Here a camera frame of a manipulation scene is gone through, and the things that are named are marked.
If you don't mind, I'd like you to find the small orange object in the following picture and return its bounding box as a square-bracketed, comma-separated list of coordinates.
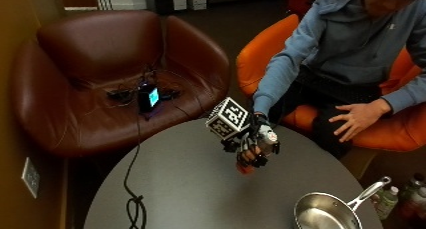
[236, 162, 257, 176]

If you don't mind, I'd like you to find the white marker cube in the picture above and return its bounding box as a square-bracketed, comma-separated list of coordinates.
[205, 96, 252, 141]

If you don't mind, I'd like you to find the the person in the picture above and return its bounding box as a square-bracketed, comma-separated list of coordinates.
[252, 0, 426, 160]

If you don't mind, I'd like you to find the clear bottle with white cap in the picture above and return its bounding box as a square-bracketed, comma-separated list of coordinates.
[373, 185, 401, 221]

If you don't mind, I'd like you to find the dark bottle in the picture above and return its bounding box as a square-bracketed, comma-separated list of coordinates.
[398, 172, 426, 221]

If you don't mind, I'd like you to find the steel frying pan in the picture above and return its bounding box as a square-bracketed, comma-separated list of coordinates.
[293, 175, 394, 229]

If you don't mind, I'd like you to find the orange armchair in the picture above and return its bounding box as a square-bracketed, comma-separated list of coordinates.
[234, 13, 426, 153]

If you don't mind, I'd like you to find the black device with lit screen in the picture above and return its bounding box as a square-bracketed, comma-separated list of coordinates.
[136, 83, 161, 114]

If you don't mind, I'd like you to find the red chair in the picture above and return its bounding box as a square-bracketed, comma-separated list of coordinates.
[285, 0, 320, 17]

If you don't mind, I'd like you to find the white box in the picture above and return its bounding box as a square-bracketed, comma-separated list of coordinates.
[186, 0, 209, 12]

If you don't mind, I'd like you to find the brown leather armchair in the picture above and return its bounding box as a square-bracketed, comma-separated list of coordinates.
[11, 9, 232, 159]

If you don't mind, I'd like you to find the grey glove camera module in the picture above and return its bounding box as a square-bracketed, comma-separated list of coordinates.
[257, 124, 282, 156]

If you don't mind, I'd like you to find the black cable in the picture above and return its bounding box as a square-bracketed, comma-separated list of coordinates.
[123, 111, 149, 229]

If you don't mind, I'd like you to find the white wall outlet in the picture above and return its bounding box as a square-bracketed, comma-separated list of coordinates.
[20, 156, 43, 200]

